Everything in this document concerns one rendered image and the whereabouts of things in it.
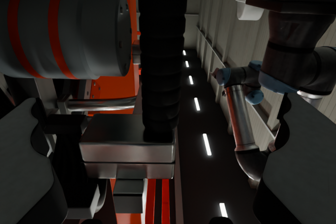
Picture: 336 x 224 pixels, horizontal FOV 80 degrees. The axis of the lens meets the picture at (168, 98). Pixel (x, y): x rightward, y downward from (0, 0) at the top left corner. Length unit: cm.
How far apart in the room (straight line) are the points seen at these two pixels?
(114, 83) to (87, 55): 54
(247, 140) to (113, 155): 72
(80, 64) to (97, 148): 15
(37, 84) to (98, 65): 13
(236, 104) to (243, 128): 10
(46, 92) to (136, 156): 27
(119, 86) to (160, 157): 66
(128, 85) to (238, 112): 46
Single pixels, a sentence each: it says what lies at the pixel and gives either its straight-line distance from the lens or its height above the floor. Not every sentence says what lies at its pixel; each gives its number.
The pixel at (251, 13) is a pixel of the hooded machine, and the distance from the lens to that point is 685.
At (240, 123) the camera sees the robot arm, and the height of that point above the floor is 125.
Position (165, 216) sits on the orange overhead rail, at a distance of 305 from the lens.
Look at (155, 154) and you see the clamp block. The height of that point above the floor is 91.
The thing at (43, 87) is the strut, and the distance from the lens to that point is 42.
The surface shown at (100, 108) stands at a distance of 44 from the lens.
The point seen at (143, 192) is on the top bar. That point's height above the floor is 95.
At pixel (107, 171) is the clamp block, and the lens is 22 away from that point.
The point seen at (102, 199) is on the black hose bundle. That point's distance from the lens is 31.
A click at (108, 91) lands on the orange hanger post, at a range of 86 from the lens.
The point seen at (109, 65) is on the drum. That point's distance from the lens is 31.
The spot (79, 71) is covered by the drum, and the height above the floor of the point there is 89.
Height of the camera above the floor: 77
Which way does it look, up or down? 29 degrees up
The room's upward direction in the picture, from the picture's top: 178 degrees counter-clockwise
